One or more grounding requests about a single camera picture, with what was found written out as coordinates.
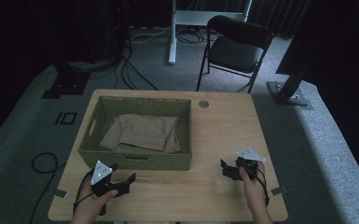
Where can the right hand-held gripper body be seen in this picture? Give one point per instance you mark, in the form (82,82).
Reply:
(245,165)

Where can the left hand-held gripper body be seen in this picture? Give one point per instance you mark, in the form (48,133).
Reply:
(102,180)

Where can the green woven basket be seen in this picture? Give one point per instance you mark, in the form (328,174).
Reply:
(108,155)

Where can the khaki pants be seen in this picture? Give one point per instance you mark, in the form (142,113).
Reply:
(143,133)

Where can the person's left hand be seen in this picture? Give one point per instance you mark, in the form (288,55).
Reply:
(90,205)

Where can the person's right hand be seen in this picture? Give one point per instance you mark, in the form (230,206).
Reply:
(255,193)

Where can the grey tape strip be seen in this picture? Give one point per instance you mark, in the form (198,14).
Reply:
(60,193)
(279,190)

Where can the grey round table grommet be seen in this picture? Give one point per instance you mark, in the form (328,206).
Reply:
(203,104)

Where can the black floor tape marks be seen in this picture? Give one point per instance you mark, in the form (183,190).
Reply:
(66,118)

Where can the black stand with square base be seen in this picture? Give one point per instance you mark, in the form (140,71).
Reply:
(66,82)

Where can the black folding chair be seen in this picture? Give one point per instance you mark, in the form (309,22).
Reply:
(236,51)

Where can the black post with base plate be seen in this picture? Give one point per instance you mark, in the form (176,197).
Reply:
(289,90)

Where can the white desk frame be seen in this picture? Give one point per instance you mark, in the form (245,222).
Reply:
(196,18)

